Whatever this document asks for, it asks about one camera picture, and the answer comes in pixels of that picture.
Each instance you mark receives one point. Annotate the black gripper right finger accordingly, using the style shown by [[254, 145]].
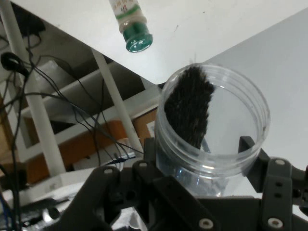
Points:
[[276, 187]]

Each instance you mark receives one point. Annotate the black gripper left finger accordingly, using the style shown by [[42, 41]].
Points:
[[173, 199]]

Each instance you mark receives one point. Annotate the black seeds heap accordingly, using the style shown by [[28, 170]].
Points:
[[187, 108]]

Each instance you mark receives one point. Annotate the clear plastic jar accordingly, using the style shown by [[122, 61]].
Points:
[[240, 115]]

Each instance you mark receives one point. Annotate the green cap spice bottle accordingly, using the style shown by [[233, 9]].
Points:
[[134, 29]]

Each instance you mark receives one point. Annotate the cardboard box with label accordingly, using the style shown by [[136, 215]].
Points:
[[146, 125]]

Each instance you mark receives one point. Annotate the white metal table leg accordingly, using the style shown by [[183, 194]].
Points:
[[31, 84], [115, 96]]

